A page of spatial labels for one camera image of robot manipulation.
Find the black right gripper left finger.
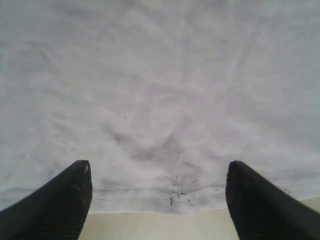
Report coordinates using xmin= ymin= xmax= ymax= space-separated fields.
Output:
xmin=0 ymin=160 xmax=93 ymax=240

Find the white t-shirt red lettering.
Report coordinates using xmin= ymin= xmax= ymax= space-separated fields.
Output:
xmin=0 ymin=0 xmax=320 ymax=215

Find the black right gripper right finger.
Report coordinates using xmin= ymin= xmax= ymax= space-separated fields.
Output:
xmin=225 ymin=160 xmax=320 ymax=240

